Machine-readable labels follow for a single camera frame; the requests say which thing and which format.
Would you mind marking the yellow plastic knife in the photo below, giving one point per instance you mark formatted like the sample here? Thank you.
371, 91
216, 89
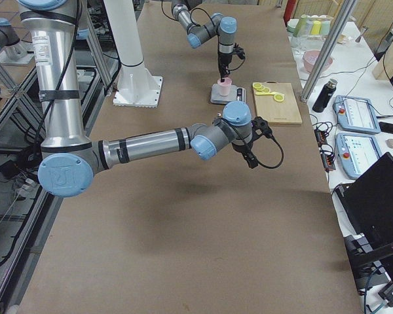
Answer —
265, 93

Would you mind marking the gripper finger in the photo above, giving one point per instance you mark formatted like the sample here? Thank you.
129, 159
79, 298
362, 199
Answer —
222, 72
251, 159

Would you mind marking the yellow plastic cup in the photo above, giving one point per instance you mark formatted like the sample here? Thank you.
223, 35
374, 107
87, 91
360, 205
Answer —
316, 26

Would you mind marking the teach pendant tablet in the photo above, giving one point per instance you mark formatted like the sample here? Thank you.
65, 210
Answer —
357, 152
356, 114

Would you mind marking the upper teach pendant tablet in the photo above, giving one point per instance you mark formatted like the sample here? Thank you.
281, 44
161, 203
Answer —
356, 114

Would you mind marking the bamboo cutting board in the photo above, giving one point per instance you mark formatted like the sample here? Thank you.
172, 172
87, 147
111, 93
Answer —
286, 112

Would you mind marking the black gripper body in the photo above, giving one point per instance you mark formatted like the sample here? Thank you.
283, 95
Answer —
242, 148
223, 59

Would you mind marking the lemon slice lone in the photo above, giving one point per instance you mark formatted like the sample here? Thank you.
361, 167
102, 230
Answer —
279, 97

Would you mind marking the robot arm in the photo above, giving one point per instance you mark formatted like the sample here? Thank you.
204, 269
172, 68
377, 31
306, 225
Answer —
70, 158
218, 25

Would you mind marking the white pedestal column base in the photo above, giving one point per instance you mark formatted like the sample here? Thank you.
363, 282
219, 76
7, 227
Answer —
136, 87

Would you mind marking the black laptop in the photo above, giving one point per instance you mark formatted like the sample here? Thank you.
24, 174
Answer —
368, 203

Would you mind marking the aluminium frame post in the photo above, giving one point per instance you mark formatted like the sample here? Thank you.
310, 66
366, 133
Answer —
338, 25

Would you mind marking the digital kitchen scale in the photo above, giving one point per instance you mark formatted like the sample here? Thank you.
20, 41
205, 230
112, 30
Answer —
235, 94

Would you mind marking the lower teach pendant tablet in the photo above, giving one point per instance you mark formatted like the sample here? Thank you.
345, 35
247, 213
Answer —
357, 152

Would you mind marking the green plastic cup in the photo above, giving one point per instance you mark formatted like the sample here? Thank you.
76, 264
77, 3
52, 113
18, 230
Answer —
300, 25

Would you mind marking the pink plastic cup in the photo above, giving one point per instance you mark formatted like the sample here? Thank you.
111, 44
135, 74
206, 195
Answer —
224, 86

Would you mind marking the pink bowl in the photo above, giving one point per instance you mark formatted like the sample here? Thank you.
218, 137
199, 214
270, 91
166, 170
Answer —
310, 57

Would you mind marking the black water bottle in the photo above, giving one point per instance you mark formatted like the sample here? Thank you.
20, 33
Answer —
325, 95

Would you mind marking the lemon slice middle stack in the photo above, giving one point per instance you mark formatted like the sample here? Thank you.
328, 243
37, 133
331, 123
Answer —
265, 89

